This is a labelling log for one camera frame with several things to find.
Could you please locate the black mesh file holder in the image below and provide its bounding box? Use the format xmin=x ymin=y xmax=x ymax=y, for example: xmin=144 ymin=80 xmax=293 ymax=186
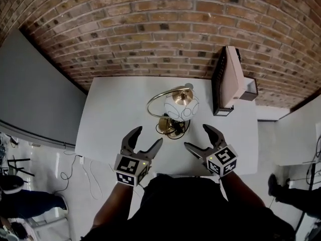
xmin=211 ymin=46 xmax=243 ymax=117

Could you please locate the white desk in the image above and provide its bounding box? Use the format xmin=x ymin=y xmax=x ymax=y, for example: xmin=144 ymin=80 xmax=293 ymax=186
xmin=74 ymin=76 xmax=259 ymax=177

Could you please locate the black floor cable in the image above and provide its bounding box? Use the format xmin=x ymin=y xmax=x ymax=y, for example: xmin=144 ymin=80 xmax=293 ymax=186
xmin=60 ymin=154 xmax=83 ymax=193

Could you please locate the white low wall panel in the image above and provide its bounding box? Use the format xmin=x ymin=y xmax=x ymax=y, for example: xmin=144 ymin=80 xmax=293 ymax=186
xmin=255 ymin=105 xmax=290 ymax=122

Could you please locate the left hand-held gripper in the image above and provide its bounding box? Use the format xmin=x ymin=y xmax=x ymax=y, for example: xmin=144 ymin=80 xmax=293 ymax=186
xmin=114 ymin=126 xmax=164 ymax=187

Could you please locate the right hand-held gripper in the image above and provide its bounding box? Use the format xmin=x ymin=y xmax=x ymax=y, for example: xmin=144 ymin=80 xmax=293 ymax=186
xmin=184 ymin=124 xmax=238 ymax=177

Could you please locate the person's right forearm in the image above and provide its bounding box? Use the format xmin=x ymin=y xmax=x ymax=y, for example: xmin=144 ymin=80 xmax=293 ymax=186
xmin=218 ymin=171 xmax=266 ymax=210

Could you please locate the person's left forearm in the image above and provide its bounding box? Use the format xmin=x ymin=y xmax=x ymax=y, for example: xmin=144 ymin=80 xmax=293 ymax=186
xmin=91 ymin=182 xmax=141 ymax=232

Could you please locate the white brown flat box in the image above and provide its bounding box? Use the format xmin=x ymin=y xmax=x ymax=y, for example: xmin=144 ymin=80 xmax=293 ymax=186
xmin=239 ymin=76 xmax=259 ymax=102

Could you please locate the white floor cable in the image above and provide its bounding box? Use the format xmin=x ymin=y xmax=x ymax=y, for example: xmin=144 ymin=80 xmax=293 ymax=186
xmin=81 ymin=159 xmax=104 ymax=200

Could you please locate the person's black shirt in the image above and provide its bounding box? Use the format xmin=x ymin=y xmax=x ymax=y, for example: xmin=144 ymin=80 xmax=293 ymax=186
xmin=80 ymin=173 xmax=296 ymax=241

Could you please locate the gold ring globe lamp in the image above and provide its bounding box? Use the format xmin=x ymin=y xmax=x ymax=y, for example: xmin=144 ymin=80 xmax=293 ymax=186
xmin=146 ymin=83 xmax=201 ymax=140

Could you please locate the beige binder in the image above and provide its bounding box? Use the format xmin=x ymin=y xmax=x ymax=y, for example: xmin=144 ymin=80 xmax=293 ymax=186
xmin=220 ymin=46 xmax=247 ymax=109

